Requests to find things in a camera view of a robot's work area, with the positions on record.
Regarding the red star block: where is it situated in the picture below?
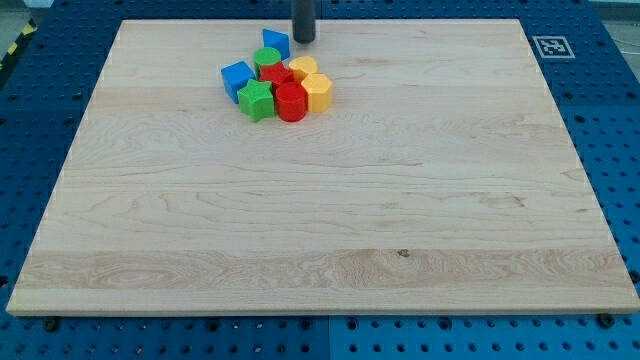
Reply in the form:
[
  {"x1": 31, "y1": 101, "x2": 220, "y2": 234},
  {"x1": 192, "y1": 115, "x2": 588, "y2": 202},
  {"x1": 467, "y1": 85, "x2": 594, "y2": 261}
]
[{"x1": 259, "y1": 62, "x2": 295, "y2": 92}]

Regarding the green star block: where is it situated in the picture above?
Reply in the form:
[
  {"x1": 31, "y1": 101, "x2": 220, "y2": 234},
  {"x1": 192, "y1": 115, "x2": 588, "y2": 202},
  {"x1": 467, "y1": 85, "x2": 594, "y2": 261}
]
[{"x1": 237, "y1": 79, "x2": 275, "y2": 122}]

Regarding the green cylinder block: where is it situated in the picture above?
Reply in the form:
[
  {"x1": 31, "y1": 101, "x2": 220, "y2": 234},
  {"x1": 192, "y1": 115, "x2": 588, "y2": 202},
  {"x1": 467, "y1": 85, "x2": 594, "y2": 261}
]
[{"x1": 253, "y1": 47, "x2": 282, "y2": 77}]

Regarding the black right board bolt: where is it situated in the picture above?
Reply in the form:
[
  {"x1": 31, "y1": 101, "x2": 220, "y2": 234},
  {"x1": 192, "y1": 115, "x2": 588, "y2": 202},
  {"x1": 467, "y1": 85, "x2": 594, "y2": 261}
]
[{"x1": 597, "y1": 313, "x2": 616, "y2": 329}]

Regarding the red cylinder block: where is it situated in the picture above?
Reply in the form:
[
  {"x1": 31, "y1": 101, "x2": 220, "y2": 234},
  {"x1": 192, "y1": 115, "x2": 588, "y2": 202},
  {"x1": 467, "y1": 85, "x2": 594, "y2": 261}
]
[{"x1": 276, "y1": 82, "x2": 307, "y2": 122}]

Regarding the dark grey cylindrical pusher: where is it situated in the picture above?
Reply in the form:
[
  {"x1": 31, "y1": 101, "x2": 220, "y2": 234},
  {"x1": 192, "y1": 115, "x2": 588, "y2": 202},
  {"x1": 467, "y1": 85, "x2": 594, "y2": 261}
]
[{"x1": 291, "y1": 0, "x2": 316, "y2": 44}]

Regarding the blue triangle block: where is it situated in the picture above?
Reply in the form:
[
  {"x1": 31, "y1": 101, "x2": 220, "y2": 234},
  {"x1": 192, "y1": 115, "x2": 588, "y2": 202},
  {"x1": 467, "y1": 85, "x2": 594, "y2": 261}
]
[{"x1": 262, "y1": 28, "x2": 290, "y2": 60}]

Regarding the black left board bolt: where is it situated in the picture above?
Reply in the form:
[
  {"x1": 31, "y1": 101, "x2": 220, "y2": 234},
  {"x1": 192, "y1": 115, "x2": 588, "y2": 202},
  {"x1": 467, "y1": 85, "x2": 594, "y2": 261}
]
[{"x1": 42, "y1": 317, "x2": 60, "y2": 333}]

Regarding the yellow hexagon block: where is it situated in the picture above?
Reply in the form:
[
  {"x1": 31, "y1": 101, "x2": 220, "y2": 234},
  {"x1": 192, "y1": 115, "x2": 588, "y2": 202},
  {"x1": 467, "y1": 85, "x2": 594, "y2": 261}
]
[{"x1": 301, "y1": 73, "x2": 333, "y2": 113}]

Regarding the white fiducial marker tag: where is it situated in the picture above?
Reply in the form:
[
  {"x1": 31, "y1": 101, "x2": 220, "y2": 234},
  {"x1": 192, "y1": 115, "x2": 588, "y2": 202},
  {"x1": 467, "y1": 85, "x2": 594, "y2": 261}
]
[{"x1": 532, "y1": 35, "x2": 575, "y2": 59}]

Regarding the blue cube block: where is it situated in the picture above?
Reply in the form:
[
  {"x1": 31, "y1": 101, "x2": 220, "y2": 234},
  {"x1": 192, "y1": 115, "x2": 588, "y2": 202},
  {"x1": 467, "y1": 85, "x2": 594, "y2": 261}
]
[{"x1": 221, "y1": 61, "x2": 256, "y2": 104}]

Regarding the black board bolt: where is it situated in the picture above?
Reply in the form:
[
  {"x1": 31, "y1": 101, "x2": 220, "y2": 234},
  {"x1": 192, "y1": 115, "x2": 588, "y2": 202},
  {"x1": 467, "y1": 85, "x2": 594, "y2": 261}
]
[
  {"x1": 597, "y1": 313, "x2": 616, "y2": 329},
  {"x1": 42, "y1": 317, "x2": 60, "y2": 333}
]

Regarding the light wooden board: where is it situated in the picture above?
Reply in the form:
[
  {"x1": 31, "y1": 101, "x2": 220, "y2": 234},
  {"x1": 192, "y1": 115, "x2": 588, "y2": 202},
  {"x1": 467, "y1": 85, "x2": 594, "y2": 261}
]
[{"x1": 7, "y1": 19, "x2": 639, "y2": 317}]

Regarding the yellow heart block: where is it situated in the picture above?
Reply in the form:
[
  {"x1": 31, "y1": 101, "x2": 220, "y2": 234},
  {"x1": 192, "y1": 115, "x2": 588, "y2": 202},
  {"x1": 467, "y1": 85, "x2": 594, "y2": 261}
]
[{"x1": 288, "y1": 56, "x2": 319, "y2": 83}]

